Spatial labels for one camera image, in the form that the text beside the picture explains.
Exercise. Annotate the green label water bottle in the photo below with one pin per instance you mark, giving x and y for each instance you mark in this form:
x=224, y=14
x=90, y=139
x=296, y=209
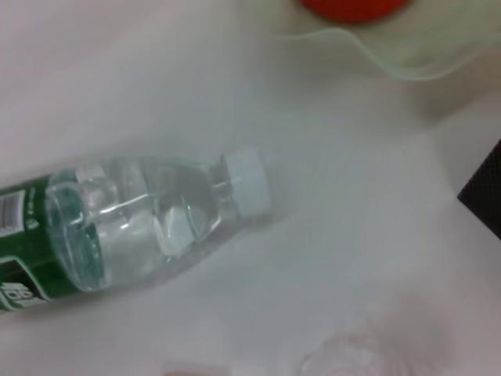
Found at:
x=117, y=219

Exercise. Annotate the white paper ball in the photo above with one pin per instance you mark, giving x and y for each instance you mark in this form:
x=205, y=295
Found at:
x=352, y=352

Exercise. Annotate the red-orange toy orange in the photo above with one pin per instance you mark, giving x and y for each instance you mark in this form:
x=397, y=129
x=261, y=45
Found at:
x=352, y=9

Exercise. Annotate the translucent green fruit plate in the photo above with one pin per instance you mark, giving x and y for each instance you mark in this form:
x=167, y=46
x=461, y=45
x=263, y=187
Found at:
x=430, y=39

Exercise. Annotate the black mesh pen holder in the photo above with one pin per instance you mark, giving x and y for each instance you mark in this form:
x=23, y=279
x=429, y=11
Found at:
x=485, y=196

